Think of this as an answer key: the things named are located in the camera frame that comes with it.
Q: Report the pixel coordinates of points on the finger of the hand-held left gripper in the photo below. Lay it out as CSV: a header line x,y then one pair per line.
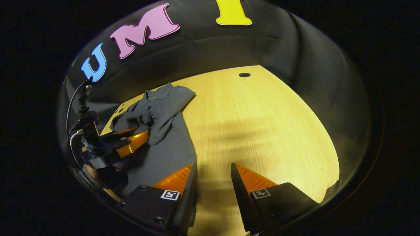
x,y
115,135
133,144

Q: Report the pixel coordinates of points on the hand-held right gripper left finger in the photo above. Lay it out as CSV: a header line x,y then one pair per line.
x,y
187,200

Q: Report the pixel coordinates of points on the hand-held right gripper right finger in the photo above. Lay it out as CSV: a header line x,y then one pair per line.
x,y
241,200

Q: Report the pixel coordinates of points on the grey button shirt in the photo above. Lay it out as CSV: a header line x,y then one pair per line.
x,y
164,111

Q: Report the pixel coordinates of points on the black backdrop cloth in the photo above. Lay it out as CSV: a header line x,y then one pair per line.
x,y
262,42

